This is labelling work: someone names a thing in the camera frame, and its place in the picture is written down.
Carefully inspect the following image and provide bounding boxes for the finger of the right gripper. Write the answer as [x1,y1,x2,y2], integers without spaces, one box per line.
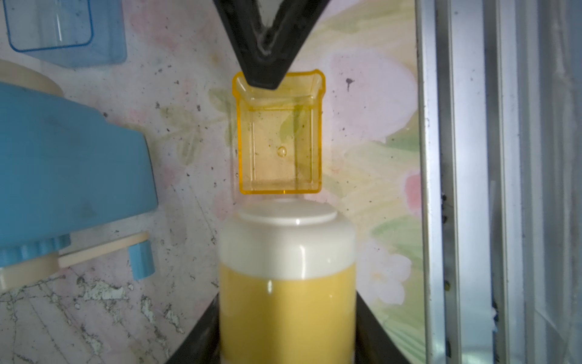
[214,0,273,89]
[265,0,330,89]

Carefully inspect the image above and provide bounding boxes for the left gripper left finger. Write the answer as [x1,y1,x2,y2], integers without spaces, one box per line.
[166,294,221,364]

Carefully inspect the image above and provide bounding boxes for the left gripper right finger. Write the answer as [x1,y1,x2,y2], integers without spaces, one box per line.
[356,294,409,364]

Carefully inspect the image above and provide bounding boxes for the yellow pencil sharpener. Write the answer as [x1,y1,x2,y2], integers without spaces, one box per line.
[218,199,356,363]

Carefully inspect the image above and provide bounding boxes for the yellow transparent tray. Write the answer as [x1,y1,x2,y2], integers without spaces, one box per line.
[232,70,326,195]

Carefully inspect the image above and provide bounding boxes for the blue transparent tray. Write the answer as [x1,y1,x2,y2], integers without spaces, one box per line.
[2,0,127,68]

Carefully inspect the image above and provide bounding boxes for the blue pencil sharpener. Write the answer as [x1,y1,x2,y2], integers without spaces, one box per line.
[1,61,158,292]

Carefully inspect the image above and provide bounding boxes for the aluminium mounting rail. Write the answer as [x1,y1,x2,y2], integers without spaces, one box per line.
[416,0,581,363]

